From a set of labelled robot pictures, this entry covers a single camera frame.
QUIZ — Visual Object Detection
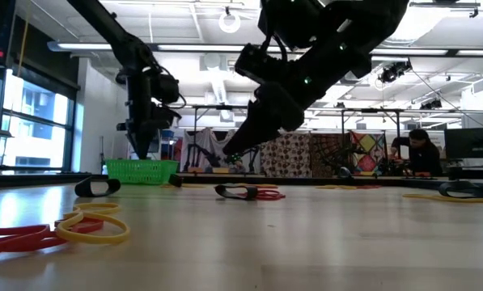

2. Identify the black ceiling spotlight cluster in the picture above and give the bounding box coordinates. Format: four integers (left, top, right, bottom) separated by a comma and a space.
376, 59, 414, 85
418, 99, 444, 111

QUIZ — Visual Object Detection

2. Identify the green plastic basket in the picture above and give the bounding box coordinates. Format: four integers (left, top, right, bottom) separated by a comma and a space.
104, 158, 180, 186

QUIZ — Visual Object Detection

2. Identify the white hanging cloth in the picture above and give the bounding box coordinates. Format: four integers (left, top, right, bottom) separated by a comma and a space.
180, 128, 236, 174

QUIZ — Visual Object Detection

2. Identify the dark patterned hanging cloth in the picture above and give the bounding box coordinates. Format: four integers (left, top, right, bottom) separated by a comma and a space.
309, 133, 352, 177

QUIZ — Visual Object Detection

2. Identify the large window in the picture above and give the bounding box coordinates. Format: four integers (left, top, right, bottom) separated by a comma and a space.
0, 68, 77, 173

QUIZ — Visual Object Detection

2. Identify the black aluminium table frame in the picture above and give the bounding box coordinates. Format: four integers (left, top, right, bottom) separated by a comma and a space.
0, 171, 483, 192

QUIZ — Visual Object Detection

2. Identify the yellow hanging cord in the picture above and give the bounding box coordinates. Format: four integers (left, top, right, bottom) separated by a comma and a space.
16, 0, 32, 78

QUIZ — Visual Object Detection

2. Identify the black background monitor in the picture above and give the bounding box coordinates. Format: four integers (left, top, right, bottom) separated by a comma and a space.
444, 126, 483, 161

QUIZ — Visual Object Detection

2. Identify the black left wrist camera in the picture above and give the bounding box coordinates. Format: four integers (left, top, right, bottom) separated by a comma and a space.
148, 71, 182, 107

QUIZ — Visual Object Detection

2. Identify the long ceiling light strip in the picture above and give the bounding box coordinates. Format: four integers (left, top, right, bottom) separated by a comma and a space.
46, 40, 483, 57

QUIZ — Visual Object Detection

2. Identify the white ring ceiling lamp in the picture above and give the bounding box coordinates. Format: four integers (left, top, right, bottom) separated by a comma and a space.
218, 11, 242, 35

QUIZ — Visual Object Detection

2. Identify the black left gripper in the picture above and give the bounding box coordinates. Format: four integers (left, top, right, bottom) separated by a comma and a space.
116, 100, 183, 160

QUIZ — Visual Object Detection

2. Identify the yellow rubber band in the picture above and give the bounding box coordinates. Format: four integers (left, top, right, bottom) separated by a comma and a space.
401, 192, 483, 205
54, 201, 132, 246
315, 183, 358, 191
159, 183, 206, 190

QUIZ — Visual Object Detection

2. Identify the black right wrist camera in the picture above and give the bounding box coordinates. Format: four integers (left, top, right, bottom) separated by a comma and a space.
233, 42, 282, 88

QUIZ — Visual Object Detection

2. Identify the person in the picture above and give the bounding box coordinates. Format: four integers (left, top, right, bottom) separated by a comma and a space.
388, 128, 444, 178

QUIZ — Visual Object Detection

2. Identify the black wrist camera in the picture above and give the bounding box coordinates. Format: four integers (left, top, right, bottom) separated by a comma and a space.
148, 71, 182, 107
233, 42, 282, 88

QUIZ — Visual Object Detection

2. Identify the colourful geometric hanging cloth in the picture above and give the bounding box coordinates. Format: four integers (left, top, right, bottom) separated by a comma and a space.
349, 131, 388, 175

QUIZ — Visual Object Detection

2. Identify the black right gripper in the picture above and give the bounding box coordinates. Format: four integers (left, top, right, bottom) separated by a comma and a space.
222, 76, 320, 157

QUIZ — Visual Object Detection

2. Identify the brown dotted hanging cloth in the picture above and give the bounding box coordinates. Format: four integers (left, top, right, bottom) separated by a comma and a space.
259, 132, 311, 178

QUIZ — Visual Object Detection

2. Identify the thin black hanging cable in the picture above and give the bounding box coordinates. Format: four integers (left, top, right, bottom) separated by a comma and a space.
409, 68, 477, 129

